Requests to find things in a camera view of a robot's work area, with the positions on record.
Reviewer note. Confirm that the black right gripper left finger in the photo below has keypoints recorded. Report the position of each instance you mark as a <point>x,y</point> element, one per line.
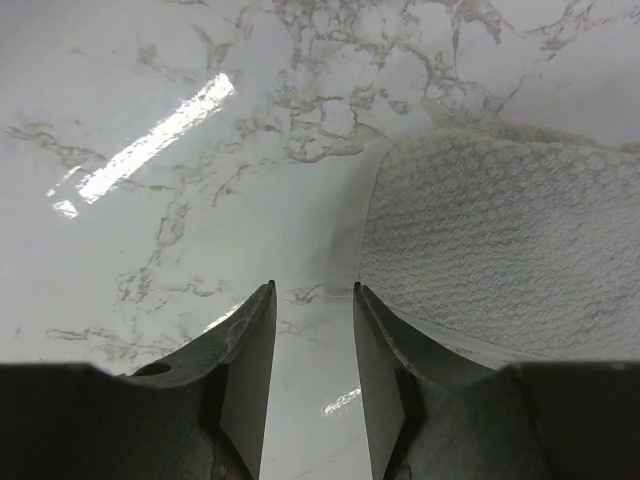
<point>197,413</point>

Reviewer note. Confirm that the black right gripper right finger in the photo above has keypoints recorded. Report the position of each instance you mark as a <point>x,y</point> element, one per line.
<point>431,413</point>

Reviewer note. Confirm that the grey terry towel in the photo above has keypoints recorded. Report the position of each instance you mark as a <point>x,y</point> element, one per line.
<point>505,241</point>

